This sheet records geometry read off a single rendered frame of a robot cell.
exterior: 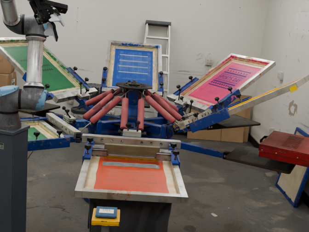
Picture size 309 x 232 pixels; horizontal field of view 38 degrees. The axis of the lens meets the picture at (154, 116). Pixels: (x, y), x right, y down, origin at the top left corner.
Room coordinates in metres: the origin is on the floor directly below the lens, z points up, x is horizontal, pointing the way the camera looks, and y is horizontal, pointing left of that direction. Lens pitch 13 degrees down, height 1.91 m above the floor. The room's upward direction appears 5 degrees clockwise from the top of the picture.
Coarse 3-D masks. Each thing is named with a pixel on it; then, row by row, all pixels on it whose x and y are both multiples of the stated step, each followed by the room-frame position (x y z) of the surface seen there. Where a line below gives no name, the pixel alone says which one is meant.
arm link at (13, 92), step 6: (0, 90) 2.37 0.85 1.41; (6, 90) 2.37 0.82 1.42; (12, 90) 2.38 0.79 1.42; (18, 90) 2.41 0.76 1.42; (0, 96) 2.37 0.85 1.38; (6, 96) 2.36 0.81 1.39; (12, 96) 2.38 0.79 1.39; (18, 96) 2.38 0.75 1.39; (0, 102) 2.37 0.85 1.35; (6, 102) 2.37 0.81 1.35; (12, 102) 2.37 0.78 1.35; (18, 102) 2.38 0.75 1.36; (0, 108) 2.37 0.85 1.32; (6, 108) 2.37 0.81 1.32; (12, 108) 2.38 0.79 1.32; (18, 108) 2.40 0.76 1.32
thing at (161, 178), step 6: (132, 162) 2.69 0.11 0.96; (138, 162) 2.70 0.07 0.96; (144, 162) 2.71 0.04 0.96; (150, 162) 2.72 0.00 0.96; (156, 162) 2.73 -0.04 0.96; (162, 162) 2.74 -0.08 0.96; (132, 168) 2.58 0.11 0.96; (138, 168) 2.59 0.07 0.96; (144, 168) 2.60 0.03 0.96; (150, 168) 2.61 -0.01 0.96; (162, 168) 2.63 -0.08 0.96; (156, 174) 2.52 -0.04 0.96; (162, 174) 2.53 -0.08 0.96; (162, 180) 2.43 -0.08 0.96; (162, 186) 2.34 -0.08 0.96; (162, 192) 2.25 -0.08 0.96; (168, 192) 2.26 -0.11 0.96
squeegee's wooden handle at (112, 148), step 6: (108, 144) 2.71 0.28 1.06; (114, 144) 2.71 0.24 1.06; (120, 144) 2.72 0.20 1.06; (108, 150) 2.70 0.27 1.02; (114, 150) 2.71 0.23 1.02; (120, 150) 2.71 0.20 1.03; (126, 150) 2.71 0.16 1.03; (132, 150) 2.71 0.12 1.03; (138, 150) 2.72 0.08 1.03; (144, 150) 2.72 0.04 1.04; (150, 150) 2.72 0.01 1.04; (156, 150) 2.73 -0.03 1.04; (144, 156) 2.72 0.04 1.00; (150, 156) 2.72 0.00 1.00
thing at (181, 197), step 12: (84, 168) 2.42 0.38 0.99; (84, 180) 2.24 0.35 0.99; (180, 180) 2.36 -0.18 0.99; (84, 192) 2.10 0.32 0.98; (96, 192) 2.10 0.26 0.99; (108, 192) 2.11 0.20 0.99; (120, 192) 2.12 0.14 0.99; (132, 192) 2.14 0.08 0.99; (144, 192) 2.15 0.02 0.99; (156, 192) 2.16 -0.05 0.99; (180, 192) 2.19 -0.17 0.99
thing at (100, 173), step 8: (104, 160) 2.69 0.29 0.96; (112, 160) 2.70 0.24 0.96; (120, 160) 2.71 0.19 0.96; (128, 160) 2.73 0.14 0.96; (104, 168) 2.54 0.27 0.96; (120, 168) 2.56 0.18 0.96; (128, 168) 2.58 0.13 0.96; (96, 176) 2.40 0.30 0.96; (104, 176) 2.41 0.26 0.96; (96, 184) 2.29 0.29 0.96
